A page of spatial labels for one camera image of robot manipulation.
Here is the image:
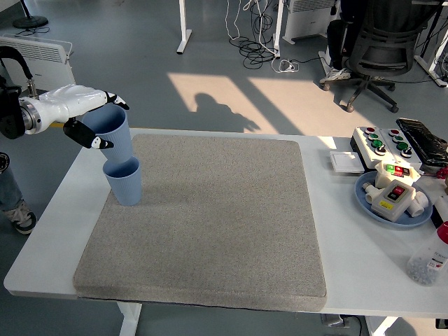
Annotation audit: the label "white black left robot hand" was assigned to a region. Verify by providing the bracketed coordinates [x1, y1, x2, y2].
[34, 84, 130, 150]

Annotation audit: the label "blue ribbed plastic cup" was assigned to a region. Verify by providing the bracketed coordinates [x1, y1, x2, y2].
[82, 105, 136, 165]
[102, 156, 143, 207]

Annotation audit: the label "white push-button control box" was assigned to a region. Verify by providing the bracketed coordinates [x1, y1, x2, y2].
[351, 125, 395, 169]
[379, 127, 423, 167]

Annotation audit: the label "white panel heater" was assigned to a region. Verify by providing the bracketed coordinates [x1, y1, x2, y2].
[0, 34, 76, 88]
[281, 0, 339, 45]

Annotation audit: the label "black round fan base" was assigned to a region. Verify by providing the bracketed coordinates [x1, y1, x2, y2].
[13, 0, 49, 29]

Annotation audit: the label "person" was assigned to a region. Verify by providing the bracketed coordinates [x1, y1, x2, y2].
[320, 0, 372, 84]
[0, 164, 38, 235]

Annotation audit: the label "white desk leg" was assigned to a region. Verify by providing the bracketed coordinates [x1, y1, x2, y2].
[414, 0, 448, 88]
[272, 0, 285, 59]
[176, 0, 193, 55]

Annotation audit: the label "grey-brown foam mat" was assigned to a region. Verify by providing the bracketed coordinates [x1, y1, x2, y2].
[72, 133, 328, 313]

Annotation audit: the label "white table leg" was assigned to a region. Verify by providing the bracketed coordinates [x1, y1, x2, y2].
[116, 301, 144, 336]
[365, 316, 400, 336]

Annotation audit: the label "white pipe fitting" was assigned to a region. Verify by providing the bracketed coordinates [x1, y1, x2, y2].
[405, 190, 432, 217]
[361, 181, 381, 204]

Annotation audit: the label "black mesh office chair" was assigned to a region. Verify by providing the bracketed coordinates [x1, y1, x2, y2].
[321, 0, 444, 113]

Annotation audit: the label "white green-red button box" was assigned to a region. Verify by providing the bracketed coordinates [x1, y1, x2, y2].
[373, 160, 421, 189]

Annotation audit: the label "black wrapped keyboard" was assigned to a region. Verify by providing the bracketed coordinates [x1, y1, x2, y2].
[395, 118, 448, 165]

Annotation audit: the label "blue round plate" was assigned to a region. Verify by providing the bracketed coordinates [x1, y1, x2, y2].
[354, 170, 434, 229]

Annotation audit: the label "clear red-capped bottle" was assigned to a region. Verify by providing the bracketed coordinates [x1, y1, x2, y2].
[405, 220, 448, 287]

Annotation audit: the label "black floor cables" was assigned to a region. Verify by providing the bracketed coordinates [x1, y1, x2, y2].
[229, 0, 333, 69]

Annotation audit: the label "white wall switch plate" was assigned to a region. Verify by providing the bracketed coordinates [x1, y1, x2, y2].
[328, 150, 365, 174]

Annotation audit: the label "white red-black switch box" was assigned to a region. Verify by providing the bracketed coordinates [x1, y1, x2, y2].
[370, 179, 417, 224]

